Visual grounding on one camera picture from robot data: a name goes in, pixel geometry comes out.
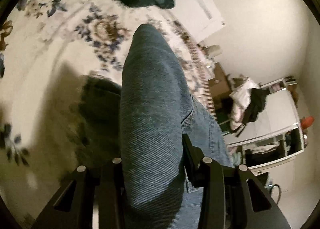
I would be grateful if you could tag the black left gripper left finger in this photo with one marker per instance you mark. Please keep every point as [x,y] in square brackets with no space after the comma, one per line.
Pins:
[72,206]

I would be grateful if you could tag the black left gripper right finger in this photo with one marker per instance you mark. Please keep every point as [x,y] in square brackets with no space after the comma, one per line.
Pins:
[232,197]

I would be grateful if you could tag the blue denim jeans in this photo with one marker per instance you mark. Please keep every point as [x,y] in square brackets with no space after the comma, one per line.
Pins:
[156,109]

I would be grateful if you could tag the white wardrobe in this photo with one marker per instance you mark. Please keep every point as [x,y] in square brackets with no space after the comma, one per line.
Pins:
[276,136]

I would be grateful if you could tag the clothes pile on chair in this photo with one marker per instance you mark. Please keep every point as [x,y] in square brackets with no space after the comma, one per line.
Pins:
[249,100]

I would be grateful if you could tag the brown cardboard box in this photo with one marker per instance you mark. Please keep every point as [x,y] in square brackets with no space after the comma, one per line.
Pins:
[219,86]

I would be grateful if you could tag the white bedside table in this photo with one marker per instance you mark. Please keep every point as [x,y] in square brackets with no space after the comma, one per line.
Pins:
[210,52]

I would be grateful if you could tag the floral bed blanket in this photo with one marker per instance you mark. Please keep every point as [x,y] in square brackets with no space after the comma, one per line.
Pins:
[50,49]

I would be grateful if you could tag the white bed headboard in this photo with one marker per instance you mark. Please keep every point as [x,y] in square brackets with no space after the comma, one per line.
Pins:
[201,18]

